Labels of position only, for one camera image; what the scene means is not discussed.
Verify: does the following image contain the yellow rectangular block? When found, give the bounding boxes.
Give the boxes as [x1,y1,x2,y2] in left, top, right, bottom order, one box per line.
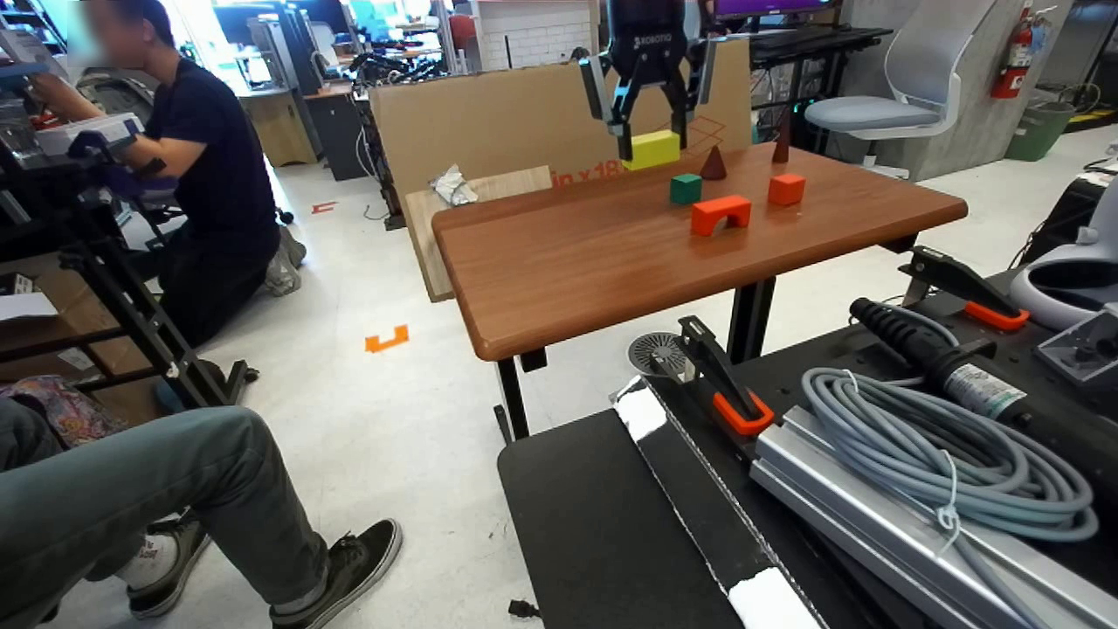
[620,129,681,170]

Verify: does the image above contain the coiled grey cable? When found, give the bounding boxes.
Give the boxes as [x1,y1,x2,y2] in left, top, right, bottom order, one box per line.
[796,362,1104,549]

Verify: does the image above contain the red fire extinguisher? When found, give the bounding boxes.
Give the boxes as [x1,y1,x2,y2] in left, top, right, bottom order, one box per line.
[993,8,1033,98]

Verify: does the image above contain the brown wooden table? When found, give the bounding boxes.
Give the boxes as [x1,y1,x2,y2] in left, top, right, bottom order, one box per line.
[433,143,966,441]

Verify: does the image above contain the orange arch block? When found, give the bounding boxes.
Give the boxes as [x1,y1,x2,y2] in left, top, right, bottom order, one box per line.
[692,194,750,238]

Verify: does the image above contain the black orange handled tool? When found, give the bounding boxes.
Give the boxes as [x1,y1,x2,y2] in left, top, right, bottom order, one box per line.
[904,243,1031,334]

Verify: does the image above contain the person in dark shirt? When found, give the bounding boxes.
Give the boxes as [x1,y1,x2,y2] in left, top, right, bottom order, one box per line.
[19,0,308,348]

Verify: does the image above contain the orange black bar clamp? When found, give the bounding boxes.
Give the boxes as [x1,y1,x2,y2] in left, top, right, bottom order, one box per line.
[630,314,776,442]

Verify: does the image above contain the orange cube block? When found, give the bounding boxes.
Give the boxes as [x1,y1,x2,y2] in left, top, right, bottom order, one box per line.
[767,170,807,206]

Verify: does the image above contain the large cardboard sheet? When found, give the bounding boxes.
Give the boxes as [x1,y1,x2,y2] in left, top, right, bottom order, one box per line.
[366,39,753,302]

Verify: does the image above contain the white office chair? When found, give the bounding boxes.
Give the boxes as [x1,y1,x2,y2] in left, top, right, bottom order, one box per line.
[804,0,994,177]

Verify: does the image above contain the orange floor tape marker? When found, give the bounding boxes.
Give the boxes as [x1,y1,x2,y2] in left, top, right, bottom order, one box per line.
[364,323,407,352]

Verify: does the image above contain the black cylindrical tool handle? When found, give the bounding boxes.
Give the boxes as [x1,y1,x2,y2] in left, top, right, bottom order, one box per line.
[849,297,1031,422]

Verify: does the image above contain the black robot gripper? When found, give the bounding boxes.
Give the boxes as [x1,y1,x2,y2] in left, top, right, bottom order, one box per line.
[603,0,692,160]

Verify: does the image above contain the black folding stand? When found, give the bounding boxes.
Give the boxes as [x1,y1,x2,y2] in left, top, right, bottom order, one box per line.
[0,156,257,406]

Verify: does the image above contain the silver aluminium extrusion rail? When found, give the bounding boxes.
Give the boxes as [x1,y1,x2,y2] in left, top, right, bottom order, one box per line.
[750,406,1118,629]

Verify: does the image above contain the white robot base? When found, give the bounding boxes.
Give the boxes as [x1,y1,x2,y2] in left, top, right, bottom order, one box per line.
[1010,180,1118,329]

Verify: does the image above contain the black sneaker shoe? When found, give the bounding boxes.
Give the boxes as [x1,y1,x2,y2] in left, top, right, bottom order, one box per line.
[270,517,400,629]

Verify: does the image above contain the dark brown cone block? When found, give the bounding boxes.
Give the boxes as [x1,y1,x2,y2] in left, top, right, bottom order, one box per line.
[770,133,790,164]

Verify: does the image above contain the seated person grey trousers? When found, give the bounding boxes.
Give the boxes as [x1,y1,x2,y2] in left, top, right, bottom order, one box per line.
[0,393,333,629]

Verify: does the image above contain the black foreground table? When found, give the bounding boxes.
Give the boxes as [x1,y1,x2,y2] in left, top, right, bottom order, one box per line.
[497,329,1118,629]

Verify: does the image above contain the brown pyramid block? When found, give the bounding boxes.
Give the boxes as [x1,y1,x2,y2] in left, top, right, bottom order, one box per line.
[699,146,727,180]

